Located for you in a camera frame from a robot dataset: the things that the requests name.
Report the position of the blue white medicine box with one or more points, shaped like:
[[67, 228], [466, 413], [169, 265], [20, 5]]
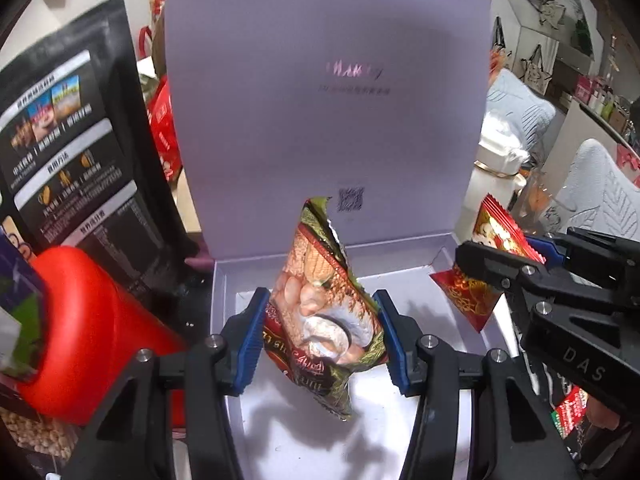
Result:
[[23, 314]]

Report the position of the lavender open gift box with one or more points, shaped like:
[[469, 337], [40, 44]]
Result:
[[374, 104]]

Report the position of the small red snack packet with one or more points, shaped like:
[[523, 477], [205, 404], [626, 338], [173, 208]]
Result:
[[473, 284]]

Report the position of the black printed food pouch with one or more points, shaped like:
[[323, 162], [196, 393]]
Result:
[[79, 167]]

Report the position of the red plastic container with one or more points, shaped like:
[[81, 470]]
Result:
[[93, 328]]

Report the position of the white ceramic lidded pot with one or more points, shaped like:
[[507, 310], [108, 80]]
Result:
[[496, 170]]

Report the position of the grey leaf chair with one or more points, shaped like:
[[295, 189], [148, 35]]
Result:
[[596, 196], [528, 113]]

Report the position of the large red spicy snack packet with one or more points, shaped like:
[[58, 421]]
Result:
[[570, 412]]

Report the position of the brown green snack packet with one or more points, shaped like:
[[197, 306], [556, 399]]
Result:
[[321, 326]]

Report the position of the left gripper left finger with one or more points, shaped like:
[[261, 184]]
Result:
[[129, 435]]

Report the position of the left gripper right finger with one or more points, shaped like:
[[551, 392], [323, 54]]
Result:
[[512, 434]]

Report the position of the right hand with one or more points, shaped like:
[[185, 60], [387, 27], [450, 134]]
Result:
[[601, 416]]

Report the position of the near grey leaf chair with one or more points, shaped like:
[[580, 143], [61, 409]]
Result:
[[596, 196]]

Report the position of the glass cup with spoon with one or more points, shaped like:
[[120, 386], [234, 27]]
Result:
[[535, 210]]

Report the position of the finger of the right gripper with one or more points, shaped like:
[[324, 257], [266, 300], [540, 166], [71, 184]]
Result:
[[513, 274], [553, 256]]

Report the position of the far grey leaf chair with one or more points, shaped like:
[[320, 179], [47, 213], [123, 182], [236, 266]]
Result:
[[528, 113]]

